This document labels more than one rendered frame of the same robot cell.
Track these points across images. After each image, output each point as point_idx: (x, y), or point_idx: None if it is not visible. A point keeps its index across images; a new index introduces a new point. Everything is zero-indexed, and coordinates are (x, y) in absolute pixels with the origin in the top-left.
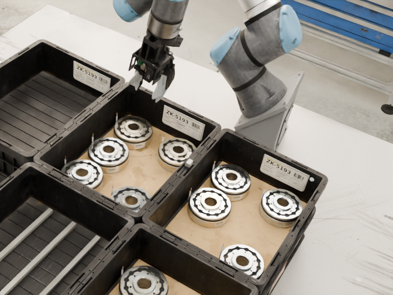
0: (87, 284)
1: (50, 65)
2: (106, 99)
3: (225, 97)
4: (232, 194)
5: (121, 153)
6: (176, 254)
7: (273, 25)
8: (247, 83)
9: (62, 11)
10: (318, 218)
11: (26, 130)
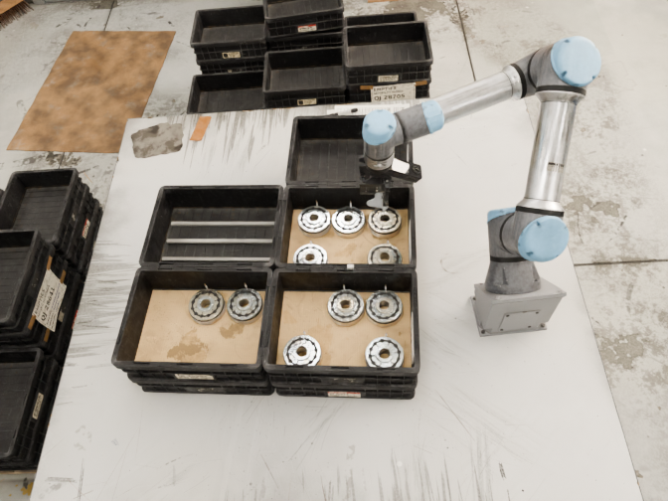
0: (205, 270)
1: None
2: None
3: (536, 262)
4: (368, 314)
5: (352, 227)
6: None
7: (522, 225)
8: (493, 257)
9: (522, 104)
10: (445, 404)
11: (338, 169)
